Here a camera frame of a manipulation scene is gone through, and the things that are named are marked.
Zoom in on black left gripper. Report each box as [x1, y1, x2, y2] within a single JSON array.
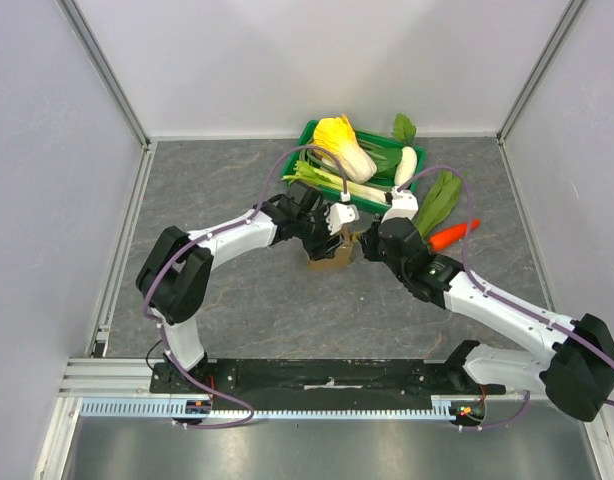
[[295, 204, 344, 262]]

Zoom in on brown cardboard express box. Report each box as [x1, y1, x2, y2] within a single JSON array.
[[307, 227, 354, 272]]

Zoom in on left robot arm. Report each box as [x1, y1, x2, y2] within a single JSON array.
[[136, 181, 358, 393]]

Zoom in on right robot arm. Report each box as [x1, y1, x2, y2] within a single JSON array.
[[357, 218, 614, 422]]

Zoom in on orange carrot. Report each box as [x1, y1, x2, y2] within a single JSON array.
[[427, 222, 468, 252]]

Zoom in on green leafy lettuce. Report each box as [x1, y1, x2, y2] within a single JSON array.
[[415, 170, 462, 239]]

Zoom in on white radish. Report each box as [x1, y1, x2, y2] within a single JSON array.
[[394, 146, 418, 187]]

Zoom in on celery stalk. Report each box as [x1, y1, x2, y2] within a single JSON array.
[[282, 160, 387, 206]]

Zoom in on green plastic tray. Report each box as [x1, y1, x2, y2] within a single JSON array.
[[281, 129, 408, 214]]

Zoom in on dark green leaf vegetable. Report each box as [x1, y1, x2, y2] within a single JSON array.
[[358, 140, 402, 179]]

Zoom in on green long beans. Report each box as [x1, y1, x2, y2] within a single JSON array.
[[298, 149, 338, 173]]

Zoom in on yellow napa cabbage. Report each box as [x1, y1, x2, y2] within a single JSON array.
[[312, 115, 377, 184]]

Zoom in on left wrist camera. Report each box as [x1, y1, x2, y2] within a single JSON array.
[[325, 203, 359, 235]]

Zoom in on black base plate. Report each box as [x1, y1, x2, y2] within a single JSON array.
[[149, 358, 507, 399]]

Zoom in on slotted cable duct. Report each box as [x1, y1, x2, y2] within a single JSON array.
[[80, 397, 467, 420]]

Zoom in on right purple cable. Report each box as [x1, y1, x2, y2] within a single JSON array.
[[391, 164, 614, 433]]

